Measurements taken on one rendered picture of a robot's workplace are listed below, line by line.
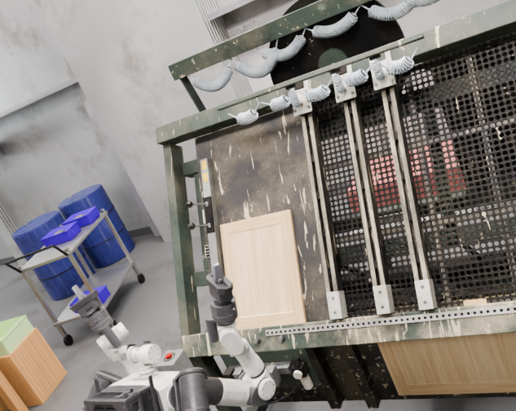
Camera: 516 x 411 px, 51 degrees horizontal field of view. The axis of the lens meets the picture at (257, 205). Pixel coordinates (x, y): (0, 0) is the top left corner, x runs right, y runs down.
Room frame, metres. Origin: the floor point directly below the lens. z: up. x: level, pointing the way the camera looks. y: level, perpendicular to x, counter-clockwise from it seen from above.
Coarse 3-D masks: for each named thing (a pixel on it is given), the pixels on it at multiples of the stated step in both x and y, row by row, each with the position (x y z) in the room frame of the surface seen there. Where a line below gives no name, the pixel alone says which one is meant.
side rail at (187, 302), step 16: (176, 160) 3.16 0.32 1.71; (176, 176) 3.10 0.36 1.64; (176, 192) 3.04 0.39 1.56; (176, 208) 2.99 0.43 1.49; (176, 224) 2.95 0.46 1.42; (176, 240) 2.92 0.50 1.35; (176, 256) 2.88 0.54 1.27; (192, 256) 2.93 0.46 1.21; (176, 272) 2.84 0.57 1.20; (192, 272) 2.88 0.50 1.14; (176, 288) 2.81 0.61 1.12; (192, 288) 2.82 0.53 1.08; (192, 304) 2.77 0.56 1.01; (192, 320) 2.72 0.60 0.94
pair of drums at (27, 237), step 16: (80, 192) 7.55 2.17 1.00; (96, 192) 7.22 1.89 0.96; (64, 208) 7.13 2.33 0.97; (80, 208) 7.08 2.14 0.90; (112, 208) 7.36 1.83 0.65; (32, 224) 6.92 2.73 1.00; (48, 224) 6.69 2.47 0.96; (112, 224) 7.20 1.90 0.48; (16, 240) 6.68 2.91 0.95; (32, 240) 6.60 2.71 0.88; (96, 240) 7.08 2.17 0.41; (112, 240) 7.13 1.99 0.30; (128, 240) 7.30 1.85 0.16; (32, 256) 6.63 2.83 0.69; (96, 256) 7.11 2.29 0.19; (112, 256) 7.09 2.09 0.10; (48, 272) 6.61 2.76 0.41; (64, 272) 6.62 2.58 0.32; (48, 288) 6.67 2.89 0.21; (64, 288) 6.60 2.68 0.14; (80, 288) 6.64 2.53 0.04
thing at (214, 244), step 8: (200, 160) 3.01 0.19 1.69; (208, 160) 2.99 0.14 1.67; (208, 168) 2.96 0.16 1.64; (208, 176) 2.94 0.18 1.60; (208, 184) 2.92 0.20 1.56; (208, 192) 2.90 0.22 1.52; (216, 208) 2.88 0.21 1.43; (216, 216) 2.85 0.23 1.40; (216, 224) 2.82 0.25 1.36; (216, 232) 2.79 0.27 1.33; (216, 240) 2.77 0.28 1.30; (216, 248) 2.75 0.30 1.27; (216, 256) 2.73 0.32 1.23
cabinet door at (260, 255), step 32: (224, 224) 2.79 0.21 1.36; (256, 224) 2.67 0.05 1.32; (288, 224) 2.55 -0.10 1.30; (224, 256) 2.72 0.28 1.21; (256, 256) 2.60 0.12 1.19; (288, 256) 2.49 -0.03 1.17; (256, 288) 2.54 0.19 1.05; (288, 288) 2.43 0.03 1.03; (256, 320) 2.47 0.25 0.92; (288, 320) 2.36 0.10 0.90
